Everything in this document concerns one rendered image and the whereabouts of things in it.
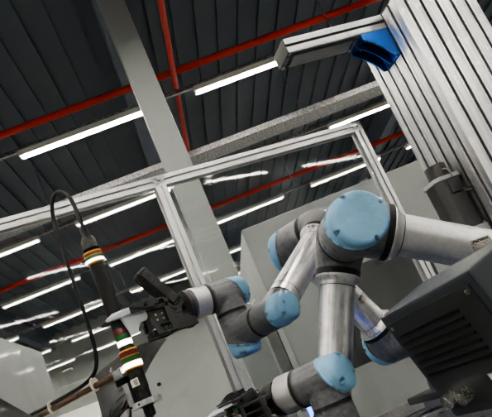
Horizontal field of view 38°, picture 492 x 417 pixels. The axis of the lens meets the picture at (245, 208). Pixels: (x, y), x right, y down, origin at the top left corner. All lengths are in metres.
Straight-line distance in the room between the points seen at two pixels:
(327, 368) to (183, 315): 0.47
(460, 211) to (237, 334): 0.66
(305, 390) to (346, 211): 0.35
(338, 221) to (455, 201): 0.60
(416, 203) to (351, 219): 3.20
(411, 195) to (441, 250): 3.14
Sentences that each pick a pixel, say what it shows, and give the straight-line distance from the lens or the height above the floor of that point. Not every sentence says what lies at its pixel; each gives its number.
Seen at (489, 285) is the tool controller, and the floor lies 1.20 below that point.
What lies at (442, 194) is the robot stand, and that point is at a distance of 1.92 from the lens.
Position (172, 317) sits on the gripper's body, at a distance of 1.64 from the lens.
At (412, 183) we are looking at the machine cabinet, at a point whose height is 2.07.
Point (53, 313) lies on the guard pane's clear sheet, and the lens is 2.37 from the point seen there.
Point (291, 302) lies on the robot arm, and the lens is 1.62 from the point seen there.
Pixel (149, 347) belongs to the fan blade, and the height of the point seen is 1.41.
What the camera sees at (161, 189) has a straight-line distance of 2.54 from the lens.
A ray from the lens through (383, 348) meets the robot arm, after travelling 2.12.
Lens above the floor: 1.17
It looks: 15 degrees up
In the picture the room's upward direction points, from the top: 23 degrees counter-clockwise
